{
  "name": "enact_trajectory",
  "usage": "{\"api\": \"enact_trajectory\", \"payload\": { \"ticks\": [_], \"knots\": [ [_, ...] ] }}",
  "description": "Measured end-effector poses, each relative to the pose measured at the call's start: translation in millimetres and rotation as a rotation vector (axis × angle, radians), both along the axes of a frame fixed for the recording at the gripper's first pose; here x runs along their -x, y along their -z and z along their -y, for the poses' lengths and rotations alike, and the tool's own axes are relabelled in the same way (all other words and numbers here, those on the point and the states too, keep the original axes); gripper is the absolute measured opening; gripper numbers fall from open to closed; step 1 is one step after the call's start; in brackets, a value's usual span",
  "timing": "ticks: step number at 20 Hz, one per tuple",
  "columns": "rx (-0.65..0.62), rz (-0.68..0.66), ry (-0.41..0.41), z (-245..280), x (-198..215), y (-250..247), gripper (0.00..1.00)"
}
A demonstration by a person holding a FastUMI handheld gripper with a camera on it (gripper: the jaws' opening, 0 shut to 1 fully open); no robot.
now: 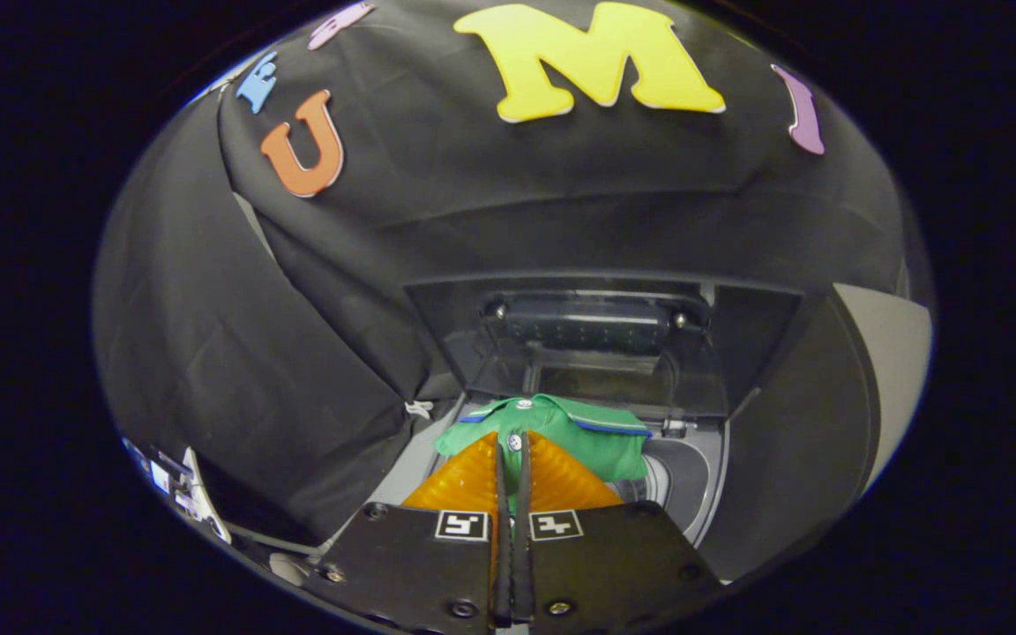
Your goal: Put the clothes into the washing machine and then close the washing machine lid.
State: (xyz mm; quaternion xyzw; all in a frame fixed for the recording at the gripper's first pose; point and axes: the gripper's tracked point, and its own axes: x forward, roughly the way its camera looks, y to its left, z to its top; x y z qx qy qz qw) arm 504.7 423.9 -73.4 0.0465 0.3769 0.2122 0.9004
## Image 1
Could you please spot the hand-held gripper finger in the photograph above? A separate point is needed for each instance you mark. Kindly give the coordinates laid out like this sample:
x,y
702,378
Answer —
x,y
523,556
503,556

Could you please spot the green polo shirt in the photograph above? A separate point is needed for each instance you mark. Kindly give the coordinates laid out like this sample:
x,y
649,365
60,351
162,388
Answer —
x,y
587,437

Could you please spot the grey washing machine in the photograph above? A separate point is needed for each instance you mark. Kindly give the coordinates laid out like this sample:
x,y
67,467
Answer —
x,y
689,476

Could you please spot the white plastic items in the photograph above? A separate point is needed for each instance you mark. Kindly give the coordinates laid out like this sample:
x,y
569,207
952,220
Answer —
x,y
190,494

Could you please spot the black backdrop cloth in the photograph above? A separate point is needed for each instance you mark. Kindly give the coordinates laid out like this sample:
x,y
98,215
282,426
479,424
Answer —
x,y
384,247

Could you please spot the beige cabinet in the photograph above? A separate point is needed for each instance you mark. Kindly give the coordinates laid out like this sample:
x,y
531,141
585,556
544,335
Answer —
x,y
887,370

